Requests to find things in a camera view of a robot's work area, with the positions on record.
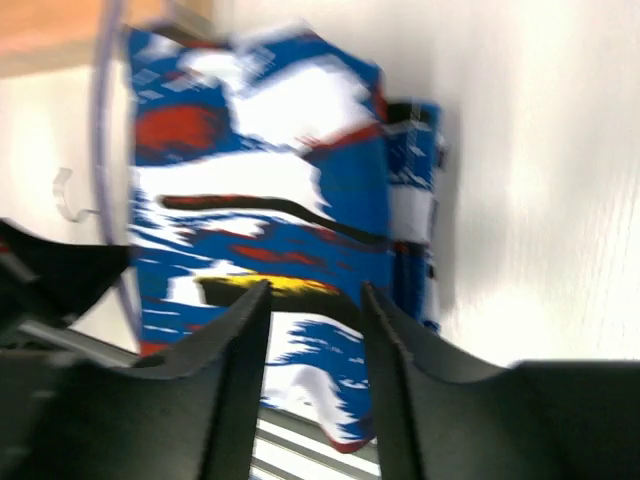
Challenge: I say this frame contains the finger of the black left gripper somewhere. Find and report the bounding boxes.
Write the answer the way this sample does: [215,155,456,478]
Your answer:
[1,218,133,345]

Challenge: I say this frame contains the lilac plastic hanger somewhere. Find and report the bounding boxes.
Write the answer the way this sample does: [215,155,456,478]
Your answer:
[52,0,144,351]

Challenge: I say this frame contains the blue patterned trousers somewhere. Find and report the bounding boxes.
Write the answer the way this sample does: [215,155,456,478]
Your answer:
[126,25,446,453]

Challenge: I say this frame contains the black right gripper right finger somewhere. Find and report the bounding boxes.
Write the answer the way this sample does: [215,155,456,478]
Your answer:
[361,284,639,479]

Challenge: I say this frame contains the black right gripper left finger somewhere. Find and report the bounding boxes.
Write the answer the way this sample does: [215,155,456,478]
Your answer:
[1,281,271,479]

